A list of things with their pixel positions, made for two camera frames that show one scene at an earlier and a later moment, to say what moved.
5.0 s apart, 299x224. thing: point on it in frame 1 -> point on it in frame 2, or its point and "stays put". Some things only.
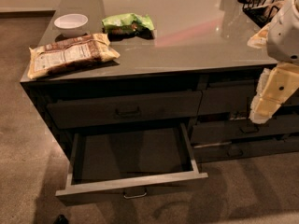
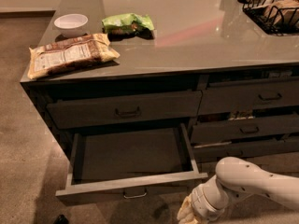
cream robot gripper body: (284, 37) -> (199, 204)
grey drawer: (213, 132) stays put
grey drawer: (123, 109) stays put
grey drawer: (245, 149) stays put
